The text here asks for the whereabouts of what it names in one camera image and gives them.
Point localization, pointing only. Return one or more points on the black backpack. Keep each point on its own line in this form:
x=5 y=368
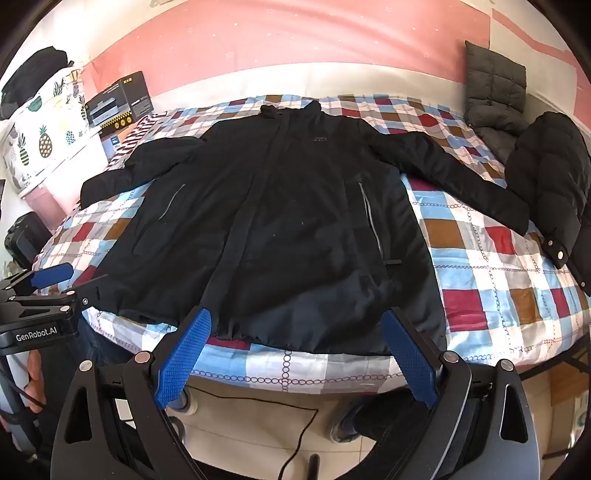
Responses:
x=37 y=69

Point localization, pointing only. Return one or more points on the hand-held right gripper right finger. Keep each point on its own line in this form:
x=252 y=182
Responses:
x=408 y=357

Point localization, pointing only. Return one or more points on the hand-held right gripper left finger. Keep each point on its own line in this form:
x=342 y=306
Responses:
x=182 y=357

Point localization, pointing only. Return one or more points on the person's left leg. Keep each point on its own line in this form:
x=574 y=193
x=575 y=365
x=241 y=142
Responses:
x=104 y=344

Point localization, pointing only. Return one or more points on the person's leg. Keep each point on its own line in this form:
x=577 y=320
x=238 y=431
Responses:
x=104 y=344
x=388 y=417

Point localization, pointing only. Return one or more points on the person's shoe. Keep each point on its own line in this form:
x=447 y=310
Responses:
x=344 y=424
x=187 y=405

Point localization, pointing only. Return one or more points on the pineapple print cloth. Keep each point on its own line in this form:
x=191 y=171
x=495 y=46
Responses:
x=46 y=134

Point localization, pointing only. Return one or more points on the grey puffer jacket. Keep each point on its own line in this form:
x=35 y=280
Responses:
x=494 y=83

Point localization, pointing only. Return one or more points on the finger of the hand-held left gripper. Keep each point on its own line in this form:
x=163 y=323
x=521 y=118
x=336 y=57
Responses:
x=51 y=274
x=90 y=295

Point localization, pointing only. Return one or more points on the checkered bed sheet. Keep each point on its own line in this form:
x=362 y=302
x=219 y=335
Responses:
x=485 y=277

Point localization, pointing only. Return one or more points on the person's right shoe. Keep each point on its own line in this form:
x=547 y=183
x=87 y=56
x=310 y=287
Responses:
x=344 y=424

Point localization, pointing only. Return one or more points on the person's right leg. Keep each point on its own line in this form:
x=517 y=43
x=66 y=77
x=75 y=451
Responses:
x=388 y=417

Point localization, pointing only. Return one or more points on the black puffer jacket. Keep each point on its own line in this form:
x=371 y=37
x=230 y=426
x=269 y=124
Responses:
x=554 y=184

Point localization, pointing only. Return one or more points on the red white patterned cloth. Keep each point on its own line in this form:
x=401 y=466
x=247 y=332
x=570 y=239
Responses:
x=134 y=138

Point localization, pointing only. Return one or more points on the blue box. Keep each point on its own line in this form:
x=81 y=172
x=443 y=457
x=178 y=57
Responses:
x=111 y=141

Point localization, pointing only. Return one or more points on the person's left shoe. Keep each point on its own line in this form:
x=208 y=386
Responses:
x=187 y=405

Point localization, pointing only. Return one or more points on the pink storage box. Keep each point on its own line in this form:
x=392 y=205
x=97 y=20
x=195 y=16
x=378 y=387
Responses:
x=41 y=201

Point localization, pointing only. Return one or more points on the black and yellow box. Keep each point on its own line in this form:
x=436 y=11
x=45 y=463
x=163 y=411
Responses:
x=115 y=99

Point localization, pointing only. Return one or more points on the black suitcase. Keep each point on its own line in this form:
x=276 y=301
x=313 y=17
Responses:
x=23 y=235

